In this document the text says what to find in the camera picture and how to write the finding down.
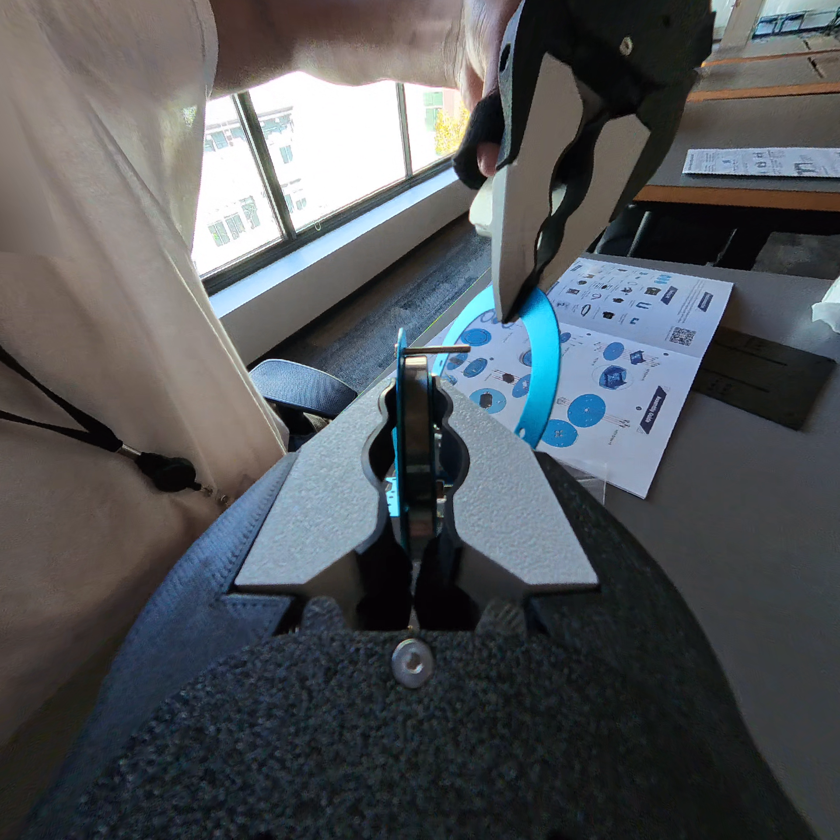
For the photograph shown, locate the grey mesh office chair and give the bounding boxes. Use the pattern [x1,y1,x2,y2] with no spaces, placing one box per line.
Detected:
[248,357,361,450]

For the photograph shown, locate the white crumpled wrap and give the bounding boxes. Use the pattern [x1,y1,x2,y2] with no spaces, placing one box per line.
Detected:
[810,277,840,329]

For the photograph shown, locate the blue round bearing base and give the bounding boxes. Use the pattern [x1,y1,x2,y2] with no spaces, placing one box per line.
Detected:
[390,327,455,560]

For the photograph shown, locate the black flat plate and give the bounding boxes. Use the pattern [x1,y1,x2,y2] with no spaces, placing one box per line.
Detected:
[691,327,836,432]

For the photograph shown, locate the printed assembly guide sheet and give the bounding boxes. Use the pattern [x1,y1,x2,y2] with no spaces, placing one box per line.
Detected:
[436,256,736,501]

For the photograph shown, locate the white printed paper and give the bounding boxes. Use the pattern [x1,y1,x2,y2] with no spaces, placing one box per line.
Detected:
[681,147,840,179]

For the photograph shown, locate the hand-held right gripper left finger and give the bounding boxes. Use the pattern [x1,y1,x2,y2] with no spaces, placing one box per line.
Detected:
[234,382,413,632]

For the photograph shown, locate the office window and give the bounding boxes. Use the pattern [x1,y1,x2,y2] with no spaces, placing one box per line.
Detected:
[190,71,475,298]

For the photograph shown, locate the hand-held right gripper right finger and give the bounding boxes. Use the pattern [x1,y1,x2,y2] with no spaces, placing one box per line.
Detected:
[419,379,601,632]

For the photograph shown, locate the person's left hand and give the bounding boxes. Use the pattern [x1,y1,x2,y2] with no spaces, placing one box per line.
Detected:
[456,0,525,178]

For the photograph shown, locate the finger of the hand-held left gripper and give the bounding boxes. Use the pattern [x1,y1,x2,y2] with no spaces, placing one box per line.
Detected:
[491,52,605,324]
[535,117,655,286]

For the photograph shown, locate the person's left forearm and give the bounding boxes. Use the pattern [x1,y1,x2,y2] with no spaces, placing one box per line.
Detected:
[210,0,468,89]

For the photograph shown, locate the wooden office table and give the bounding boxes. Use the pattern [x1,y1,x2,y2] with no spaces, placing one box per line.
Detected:
[630,36,840,214]

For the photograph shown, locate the blue metal ring plate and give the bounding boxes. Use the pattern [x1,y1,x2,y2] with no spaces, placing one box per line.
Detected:
[438,281,563,452]

